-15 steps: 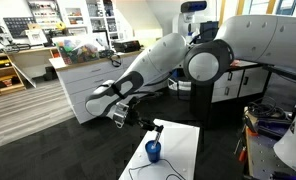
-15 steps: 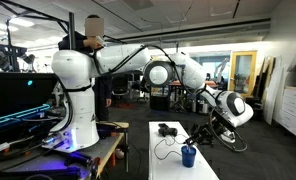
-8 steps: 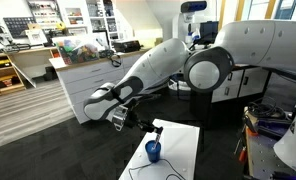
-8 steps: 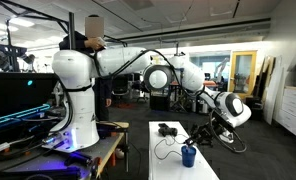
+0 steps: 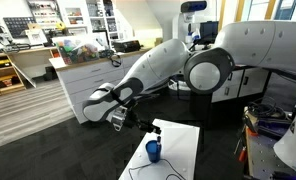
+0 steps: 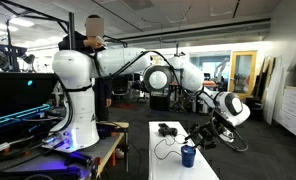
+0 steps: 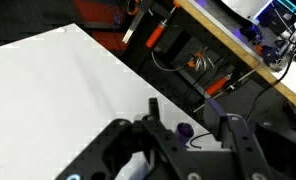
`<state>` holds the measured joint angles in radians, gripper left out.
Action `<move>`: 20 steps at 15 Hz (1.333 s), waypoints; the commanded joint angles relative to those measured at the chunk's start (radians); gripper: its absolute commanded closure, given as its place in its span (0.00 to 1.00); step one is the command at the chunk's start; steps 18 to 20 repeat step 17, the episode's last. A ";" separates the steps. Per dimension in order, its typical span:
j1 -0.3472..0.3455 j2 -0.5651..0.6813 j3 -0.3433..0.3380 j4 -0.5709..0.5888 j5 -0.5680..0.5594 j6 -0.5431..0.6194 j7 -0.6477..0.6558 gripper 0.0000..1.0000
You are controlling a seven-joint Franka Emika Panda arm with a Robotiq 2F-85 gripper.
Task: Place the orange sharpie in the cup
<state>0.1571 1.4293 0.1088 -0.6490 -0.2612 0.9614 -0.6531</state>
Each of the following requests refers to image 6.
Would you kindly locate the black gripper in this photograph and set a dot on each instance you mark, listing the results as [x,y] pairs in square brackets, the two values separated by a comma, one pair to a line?
[207,133]

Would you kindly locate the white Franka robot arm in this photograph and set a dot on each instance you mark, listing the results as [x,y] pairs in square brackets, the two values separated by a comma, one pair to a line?
[78,66]

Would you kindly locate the blue plastic cup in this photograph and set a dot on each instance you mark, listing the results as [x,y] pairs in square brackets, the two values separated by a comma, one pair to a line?
[188,158]

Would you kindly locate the black controller device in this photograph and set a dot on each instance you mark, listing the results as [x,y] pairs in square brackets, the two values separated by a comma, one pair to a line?
[167,130]

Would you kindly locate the leaning white boards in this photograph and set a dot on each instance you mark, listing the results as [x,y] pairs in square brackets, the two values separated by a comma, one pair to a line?
[271,90]

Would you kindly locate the black office chair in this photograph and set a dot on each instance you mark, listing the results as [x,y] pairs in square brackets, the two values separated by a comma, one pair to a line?
[120,87]

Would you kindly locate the robot mounting platform table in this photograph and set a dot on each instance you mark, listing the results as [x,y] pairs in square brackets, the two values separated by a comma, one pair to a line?
[104,146]

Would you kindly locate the white drawer cabinet wood top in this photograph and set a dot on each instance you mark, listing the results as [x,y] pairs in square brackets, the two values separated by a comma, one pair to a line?
[293,110]

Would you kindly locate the person in dark clothes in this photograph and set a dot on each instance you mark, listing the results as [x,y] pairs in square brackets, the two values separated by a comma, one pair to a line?
[103,90]

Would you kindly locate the black handheld device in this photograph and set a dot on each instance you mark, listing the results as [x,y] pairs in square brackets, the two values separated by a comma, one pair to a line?
[78,159]

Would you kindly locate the large black screen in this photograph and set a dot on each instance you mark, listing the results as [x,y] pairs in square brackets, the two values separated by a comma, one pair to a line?
[18,93]

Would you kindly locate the yellow door frame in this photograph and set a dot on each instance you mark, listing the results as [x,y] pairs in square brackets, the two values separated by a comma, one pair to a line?
[233,71]

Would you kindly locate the blue lit rail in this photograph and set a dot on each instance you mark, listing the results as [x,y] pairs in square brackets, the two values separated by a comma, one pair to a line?
[21,113]

